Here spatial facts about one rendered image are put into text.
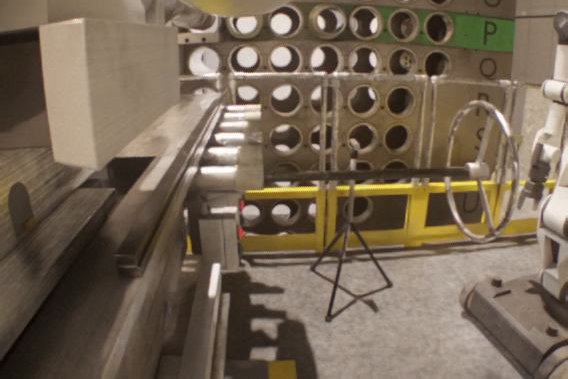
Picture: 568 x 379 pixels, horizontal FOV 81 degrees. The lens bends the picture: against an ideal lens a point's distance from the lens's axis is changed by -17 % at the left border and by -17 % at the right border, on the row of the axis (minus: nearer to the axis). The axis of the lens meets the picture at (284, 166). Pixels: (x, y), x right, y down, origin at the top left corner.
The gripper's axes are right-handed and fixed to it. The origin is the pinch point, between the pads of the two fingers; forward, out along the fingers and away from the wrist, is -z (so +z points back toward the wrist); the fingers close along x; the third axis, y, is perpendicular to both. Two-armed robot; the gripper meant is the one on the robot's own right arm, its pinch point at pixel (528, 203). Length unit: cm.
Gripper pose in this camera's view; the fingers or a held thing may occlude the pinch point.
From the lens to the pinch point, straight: 182.9
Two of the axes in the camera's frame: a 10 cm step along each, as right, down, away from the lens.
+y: 2.1, 3.1, -9.3
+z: 1.9, -9.4, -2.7
